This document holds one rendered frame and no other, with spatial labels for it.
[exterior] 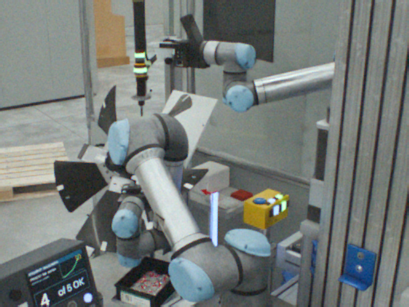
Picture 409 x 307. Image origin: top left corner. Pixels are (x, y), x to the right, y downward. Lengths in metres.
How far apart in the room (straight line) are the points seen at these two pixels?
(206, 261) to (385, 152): 0.48
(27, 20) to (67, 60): 0.77
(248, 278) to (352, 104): 0.49
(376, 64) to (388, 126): 0.14
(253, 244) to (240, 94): 0.45
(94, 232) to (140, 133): 0.68
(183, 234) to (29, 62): 6.44
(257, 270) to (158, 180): 0.34
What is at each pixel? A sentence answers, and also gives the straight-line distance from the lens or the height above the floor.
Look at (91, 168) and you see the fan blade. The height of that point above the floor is 1.15.
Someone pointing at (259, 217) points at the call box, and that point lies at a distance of 2.06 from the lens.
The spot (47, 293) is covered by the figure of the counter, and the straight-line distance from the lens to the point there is 1.41.
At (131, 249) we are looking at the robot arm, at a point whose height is 1.09.
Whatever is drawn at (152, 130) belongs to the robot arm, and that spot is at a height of 1.49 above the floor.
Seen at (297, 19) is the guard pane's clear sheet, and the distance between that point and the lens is 2.39.
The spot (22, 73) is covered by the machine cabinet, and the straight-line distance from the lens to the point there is 7.67.
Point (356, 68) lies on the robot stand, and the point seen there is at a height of 1.70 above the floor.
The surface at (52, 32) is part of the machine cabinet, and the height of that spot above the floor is 0.96.
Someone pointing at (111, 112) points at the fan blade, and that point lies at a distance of 2.28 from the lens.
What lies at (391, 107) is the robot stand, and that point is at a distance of 1.26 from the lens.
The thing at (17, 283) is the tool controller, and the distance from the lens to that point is 1.36.
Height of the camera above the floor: 1.95
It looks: 22 degrees down
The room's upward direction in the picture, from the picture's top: 1 degrees counter-clockwise
